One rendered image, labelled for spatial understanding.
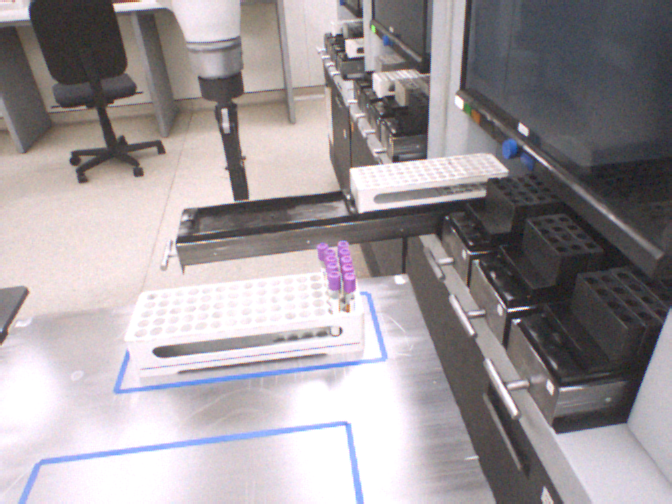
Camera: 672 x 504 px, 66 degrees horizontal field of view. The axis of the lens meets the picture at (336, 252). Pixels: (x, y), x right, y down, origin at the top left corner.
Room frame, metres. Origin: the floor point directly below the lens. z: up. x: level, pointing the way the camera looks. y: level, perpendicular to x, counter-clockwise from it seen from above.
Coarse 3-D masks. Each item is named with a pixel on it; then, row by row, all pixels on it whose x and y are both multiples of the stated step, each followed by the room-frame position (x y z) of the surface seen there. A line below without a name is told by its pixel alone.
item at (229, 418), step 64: (64, 320) 0.60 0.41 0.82; (128, 320) 0.59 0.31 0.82; (384, 320) 0.55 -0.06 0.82; (0, 384) 0.48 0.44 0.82; (64, 384) 0.47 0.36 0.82; (128, 384) 0.46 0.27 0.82; (192, 384) 0.45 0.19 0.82; (256, 384) 0.45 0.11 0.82; (320, 384) 0.44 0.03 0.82; (384, 384) 0.43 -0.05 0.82; (448, 384) 0.43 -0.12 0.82; (0, 448) 0.38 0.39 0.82; (64, 448) 0.37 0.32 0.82; (128, 448) 0.37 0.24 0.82; (192, 448) 0.36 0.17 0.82; (256, 448) 0.36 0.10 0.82; (320, 448) 0.35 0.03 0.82; (384, 448) 0.34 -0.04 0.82; (448, 448) 0.34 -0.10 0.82
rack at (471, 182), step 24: (360, 168) 0.97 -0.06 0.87; (384, 168) 0.97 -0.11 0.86; (408, 168) 0.96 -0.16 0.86; (432, 168) 0.94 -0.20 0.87; (456, 168) 0.95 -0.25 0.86; (480, 168) 0.93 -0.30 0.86; (504, 168) 0.92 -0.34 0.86; (360, 192) 0.87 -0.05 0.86; (384, 192) 0.88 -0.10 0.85; (408, 192) 0.96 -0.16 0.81; (432, 192) 0.95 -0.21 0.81; (456, 192) 0.91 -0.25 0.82; (480, 192) 0.90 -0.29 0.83
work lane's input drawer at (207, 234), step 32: (320, 192) 0.97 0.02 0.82; (192, 224) 0.87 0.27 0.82; (224, 224) 0.89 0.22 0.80; (256, 224) 0.88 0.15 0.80; (288, 224) 0.85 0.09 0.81; (320, 224) 0.86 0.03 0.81; (352, 224) 0.85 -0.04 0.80; (384, 224) 0.86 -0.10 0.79; (416, 224) 0.86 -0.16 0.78; (192, 256) 0.82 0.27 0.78; (224, 256) 0.83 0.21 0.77; (256, 256) 0.83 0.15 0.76
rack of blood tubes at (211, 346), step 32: (192, 288) 0.57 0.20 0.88; (224, 288) 0.58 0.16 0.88; (256, 288) 0.56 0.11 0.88; (288, 288) 0.56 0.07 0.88; (320, 288) 0.55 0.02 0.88; (160, 320) 0.52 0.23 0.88; (192, 320) 0.50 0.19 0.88; (224, 320) 0.50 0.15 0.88; (256, 320) 0.50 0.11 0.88; (288, 320) 0.49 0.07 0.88; (320, 320) 0.49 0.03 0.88; (352, 320) 0.49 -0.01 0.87; (160, 352) 0.51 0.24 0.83; (192, 352) 0.51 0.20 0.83; (224, 352) 0.48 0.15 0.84; (256, 352) 0.48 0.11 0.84; (288, 352) 0.49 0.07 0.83; (320, 352) 0.49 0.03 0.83
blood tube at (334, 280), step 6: (330, 276) 0.50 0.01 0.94; (336, 276) 0.50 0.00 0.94; (330, 282) 0.50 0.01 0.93; (336, 282) 0.50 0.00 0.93; (330, 288) 0.50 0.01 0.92; (336, 288) 0.50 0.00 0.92; (330, 294) 0.50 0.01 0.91; (336, 294) 0.50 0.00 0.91; (330, 300) 0.50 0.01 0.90; (336, 300) 0.50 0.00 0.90; (330, 306) 0.50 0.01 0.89; (336, 306) 0.50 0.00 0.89; (330, 312) 0.50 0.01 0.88; (336, 312) 0.50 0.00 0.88; (336, 330) 0.50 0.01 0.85; (336, 336) 0.50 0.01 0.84
